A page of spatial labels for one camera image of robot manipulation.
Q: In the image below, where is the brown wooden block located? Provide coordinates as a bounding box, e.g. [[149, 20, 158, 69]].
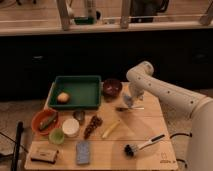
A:
[[30, 147, 59, 164]]

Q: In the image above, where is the green pickle in bowl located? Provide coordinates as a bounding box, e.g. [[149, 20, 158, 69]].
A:
[[39, 113, 58, 131]]

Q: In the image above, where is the metal fork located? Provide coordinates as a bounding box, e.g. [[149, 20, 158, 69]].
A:
[[115, 107, 145, 112]]

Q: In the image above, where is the small metal cup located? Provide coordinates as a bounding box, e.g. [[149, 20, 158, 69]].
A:
[[73, 110, 85, 125]]

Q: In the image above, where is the grey towel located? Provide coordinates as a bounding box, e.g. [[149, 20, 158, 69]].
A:
[[123, 94, 134, 108]]

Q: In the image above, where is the background green tray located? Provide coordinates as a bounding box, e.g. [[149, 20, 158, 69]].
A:
[[74, 17, 96, 25]]

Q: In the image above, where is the green plastic tray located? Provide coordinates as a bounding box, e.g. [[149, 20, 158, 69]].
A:
[[48, 75, 101, 110]]

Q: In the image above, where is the black cable right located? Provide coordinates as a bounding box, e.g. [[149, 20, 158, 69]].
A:
[[169, 131, 194, 168]]

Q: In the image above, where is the blue sponge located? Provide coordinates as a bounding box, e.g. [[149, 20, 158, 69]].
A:
[[76, 141, 90, 165]]

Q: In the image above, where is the black and white brush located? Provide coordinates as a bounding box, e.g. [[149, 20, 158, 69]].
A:
[[124, 134, 165, 157]]

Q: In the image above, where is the orange bowl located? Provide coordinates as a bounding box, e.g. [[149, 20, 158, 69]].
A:
[[31, 108, 59, 135]]

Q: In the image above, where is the round bread roll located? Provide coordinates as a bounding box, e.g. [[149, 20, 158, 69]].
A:
[[57, 92, 70, 103]]

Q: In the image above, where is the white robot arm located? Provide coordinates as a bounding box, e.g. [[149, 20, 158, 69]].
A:
[[126, 61, 213, 171]]

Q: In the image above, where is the yellow banana stick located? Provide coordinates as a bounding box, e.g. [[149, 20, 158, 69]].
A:
[[101, 120, 120, 139]]

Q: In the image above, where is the black stand post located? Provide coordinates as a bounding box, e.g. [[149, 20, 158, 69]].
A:
[[10, 122, 24, 171]]

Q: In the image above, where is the small green cup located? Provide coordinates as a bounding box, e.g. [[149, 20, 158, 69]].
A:
[[49, 128, 64, 145]]

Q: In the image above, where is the white round container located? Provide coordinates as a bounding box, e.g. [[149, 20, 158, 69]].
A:
[[62, 118, 80, 137]]

